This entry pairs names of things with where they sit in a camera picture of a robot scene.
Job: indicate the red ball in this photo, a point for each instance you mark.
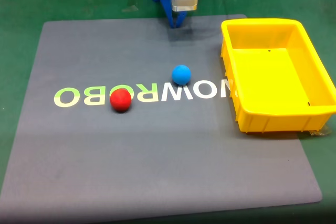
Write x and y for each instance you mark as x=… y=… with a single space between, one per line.
x=120 y=100

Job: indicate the blue ball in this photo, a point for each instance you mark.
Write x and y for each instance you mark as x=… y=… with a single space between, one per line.
x=181 y=75

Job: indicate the yellow plastic bin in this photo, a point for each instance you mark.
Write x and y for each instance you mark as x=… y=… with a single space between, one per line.
x=262 y=77

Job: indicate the grey mat with NOWROBO print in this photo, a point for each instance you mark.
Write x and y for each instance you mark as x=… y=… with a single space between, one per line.
x=157 y=155

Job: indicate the clear tape piece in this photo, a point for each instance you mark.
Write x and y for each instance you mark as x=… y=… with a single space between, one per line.
x=321 y=131

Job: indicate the silver camera box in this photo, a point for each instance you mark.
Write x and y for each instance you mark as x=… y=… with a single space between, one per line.
x=184 y=5

